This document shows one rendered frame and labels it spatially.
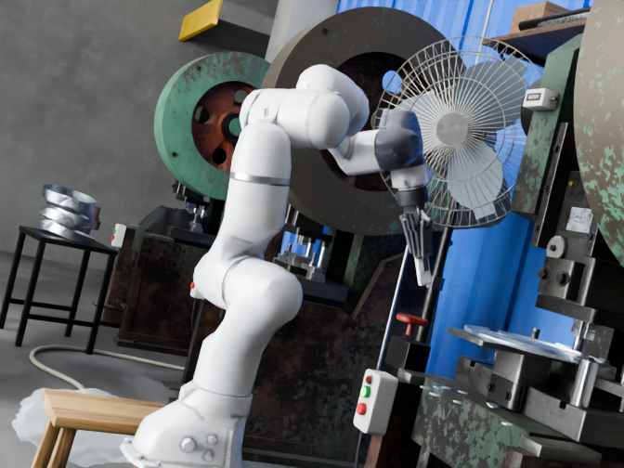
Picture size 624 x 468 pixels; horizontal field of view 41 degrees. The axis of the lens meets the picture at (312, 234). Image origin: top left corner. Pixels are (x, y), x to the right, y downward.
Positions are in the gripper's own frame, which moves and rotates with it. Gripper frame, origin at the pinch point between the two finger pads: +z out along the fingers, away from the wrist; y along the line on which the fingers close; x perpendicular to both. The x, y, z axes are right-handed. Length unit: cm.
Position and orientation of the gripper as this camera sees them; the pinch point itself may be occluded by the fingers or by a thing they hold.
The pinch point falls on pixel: (422, 270)
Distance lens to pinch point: 205.0
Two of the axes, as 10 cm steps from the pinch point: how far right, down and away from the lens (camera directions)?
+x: 9.3, -2.1, 3.2
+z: 1.6, 9.7, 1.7
